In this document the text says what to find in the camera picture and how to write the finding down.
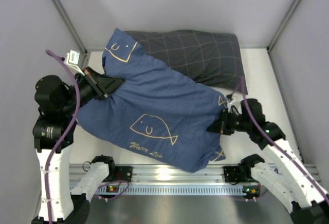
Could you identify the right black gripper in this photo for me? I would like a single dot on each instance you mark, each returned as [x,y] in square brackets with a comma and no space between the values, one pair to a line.
[222,124]

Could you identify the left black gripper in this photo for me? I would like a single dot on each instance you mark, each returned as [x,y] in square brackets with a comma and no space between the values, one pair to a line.
[97,85]

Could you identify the blue whale-print pillowcase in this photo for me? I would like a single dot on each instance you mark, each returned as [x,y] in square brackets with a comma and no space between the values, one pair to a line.
[158,112]

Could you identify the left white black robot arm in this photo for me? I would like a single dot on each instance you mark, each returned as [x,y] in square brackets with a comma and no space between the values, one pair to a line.
[53,139]

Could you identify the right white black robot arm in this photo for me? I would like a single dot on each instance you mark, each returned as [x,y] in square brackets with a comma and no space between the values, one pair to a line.
[305,200]

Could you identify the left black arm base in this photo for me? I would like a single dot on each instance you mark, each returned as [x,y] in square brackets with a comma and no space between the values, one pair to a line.
[124,173]

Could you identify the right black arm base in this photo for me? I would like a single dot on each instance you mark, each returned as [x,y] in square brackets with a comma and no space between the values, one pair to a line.
[233,175]

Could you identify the dark grey plaid pillow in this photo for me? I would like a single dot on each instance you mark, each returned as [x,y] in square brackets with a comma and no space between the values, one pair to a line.
[212,59]

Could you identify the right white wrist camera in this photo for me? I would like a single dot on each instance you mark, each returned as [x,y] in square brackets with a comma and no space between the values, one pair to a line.
[231,100]

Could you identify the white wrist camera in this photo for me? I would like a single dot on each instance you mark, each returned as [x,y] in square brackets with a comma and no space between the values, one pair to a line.
[231,100]
[72,60]

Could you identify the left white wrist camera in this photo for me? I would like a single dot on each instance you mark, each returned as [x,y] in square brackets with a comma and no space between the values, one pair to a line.
[72,60]

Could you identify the aluminium mounting rail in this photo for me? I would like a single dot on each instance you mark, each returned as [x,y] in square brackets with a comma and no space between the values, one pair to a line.
[165,174]

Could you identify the slotted grey cable duct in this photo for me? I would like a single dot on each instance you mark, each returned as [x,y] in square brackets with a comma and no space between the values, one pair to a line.
[195,190]

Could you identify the left aluminium frame post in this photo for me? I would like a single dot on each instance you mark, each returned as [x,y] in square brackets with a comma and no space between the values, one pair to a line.
[69,25]

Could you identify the aluminium frame post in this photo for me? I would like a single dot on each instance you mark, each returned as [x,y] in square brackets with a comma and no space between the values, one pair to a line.
[287,17]
[69,25]

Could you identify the right aluminium frame post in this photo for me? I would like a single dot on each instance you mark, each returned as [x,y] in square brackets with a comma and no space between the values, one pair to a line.
[287,17]

